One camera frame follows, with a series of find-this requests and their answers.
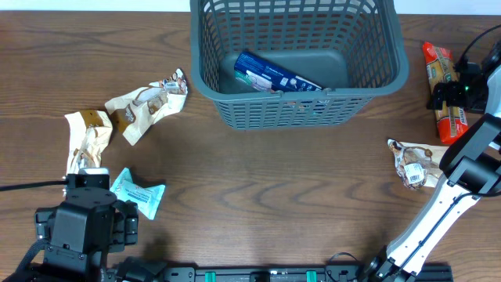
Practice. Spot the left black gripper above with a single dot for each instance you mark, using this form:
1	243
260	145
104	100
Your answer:
125	226

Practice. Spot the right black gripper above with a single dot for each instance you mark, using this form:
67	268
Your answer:
446	95

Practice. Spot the teal flushable wipes packet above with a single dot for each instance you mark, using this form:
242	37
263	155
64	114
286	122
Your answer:
147	199

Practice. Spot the grey plastic slotted basket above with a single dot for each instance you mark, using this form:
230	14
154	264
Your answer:
343	52

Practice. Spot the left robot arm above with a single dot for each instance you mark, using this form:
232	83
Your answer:
39	264

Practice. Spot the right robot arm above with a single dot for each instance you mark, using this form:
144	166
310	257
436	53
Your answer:
468	173

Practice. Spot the San Remo spaghetti packet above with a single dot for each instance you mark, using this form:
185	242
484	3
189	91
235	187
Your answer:
451	121

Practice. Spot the cream snack pouch right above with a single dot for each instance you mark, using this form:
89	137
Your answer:
417	165

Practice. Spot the cream snack pouch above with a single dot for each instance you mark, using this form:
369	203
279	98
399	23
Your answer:
417	165
135	112
90	132

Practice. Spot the cream snack pouch far left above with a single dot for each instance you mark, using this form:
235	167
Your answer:
90	132

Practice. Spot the cream snack pouch upper left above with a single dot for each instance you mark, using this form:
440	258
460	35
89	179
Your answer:
135	112

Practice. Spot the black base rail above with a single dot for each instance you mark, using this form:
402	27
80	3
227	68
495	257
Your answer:
282	274

